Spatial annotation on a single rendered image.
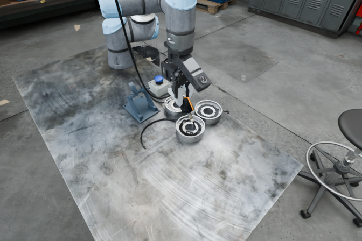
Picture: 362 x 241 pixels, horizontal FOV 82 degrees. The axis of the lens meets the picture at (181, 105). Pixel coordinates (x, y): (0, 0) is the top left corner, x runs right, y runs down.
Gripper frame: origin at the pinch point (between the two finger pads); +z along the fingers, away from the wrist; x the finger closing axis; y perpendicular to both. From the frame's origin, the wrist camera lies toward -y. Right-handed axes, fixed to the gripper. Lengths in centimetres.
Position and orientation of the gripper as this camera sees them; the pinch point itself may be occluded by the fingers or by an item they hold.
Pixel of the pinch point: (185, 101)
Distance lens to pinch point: 70.5
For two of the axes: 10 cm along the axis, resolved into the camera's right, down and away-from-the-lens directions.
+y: -6.8, -5.0, 5.3
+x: -7.3, 4.7, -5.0
